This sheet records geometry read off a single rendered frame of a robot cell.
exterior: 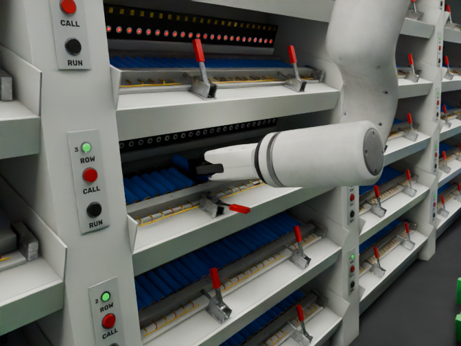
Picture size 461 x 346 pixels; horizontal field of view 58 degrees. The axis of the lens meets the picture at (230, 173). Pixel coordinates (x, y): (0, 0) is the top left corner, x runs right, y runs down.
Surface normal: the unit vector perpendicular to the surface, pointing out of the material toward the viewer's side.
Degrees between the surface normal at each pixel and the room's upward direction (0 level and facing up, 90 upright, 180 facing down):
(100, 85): 90
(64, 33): 90
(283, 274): 23
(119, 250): 90
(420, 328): 0
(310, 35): 90
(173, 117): 113
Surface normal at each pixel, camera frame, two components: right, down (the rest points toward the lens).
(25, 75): -0.66, 0.18
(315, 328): 0.23, -0.87
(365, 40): -0.11, 0.36
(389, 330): -0.06, -0.98
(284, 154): -0.68, -0.10
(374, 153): 0.73, -0.04
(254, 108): 0.71, 0.45
